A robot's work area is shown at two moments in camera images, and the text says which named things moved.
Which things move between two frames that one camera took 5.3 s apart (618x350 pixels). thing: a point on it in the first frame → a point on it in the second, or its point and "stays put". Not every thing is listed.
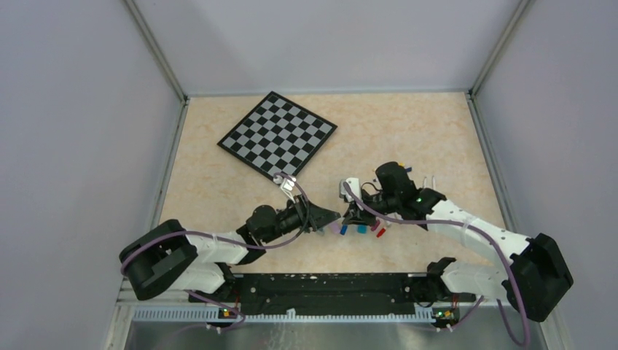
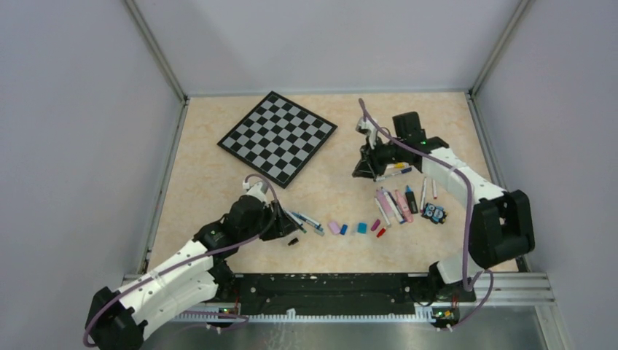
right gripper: [356, 215] → [370, 167]
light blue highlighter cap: [362, 229] stays put
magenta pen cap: [375, 226] stays put
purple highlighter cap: [335, 227] stays put
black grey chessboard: [278, 136] stays put
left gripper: [311, 217] → [283, 227]
